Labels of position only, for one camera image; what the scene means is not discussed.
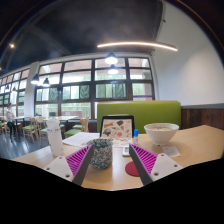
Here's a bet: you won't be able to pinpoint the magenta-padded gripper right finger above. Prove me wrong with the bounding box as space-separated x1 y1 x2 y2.
128 143 184 187

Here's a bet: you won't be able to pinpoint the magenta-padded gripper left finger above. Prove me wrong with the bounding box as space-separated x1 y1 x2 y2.
43 143 95 187

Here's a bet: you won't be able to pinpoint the clear plastic water bottle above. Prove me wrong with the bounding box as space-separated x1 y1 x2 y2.
45 116 65 158

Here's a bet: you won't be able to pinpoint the small white receipt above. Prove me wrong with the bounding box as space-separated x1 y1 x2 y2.
161 145 181 158

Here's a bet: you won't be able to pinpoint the white ceramic bowl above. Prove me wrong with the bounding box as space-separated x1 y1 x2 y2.
143 122 180 146

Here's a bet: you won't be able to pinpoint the white paper sheets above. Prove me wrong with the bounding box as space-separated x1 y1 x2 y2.
62 132 100 148

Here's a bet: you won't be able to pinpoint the flat round red coaster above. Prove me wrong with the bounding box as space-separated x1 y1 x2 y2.
124 160 141 178

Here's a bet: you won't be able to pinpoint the small blue-capped white tube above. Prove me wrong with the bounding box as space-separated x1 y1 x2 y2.
133 128 139 145

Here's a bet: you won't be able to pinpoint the speckled green ceramic cup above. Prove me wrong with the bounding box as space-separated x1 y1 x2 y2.
87 138 114 170

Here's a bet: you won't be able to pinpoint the wooden chairs with green seats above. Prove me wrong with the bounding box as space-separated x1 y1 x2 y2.
0 116 90 145

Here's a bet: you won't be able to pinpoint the light wooden dining table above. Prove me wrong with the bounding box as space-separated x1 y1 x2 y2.
13 115 33 134
43 115 80 133

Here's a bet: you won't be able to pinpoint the green upholstered bench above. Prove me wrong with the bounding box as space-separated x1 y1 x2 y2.
96 100 182 134

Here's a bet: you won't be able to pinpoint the black-framed sticker tablet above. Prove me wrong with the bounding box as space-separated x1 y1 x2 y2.
99 115 135 141

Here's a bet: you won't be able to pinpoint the person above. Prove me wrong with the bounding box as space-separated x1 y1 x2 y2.
5 103 16 136

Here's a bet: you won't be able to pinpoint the black pendant ceiling lamps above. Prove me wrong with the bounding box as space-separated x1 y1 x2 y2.
3 51 120 93

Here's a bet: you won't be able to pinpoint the long linear ceiling light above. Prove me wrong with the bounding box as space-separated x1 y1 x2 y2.
96 41 179 52

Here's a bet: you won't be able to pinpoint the black-framed window wall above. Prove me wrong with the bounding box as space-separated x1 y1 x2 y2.
0 57 156 120

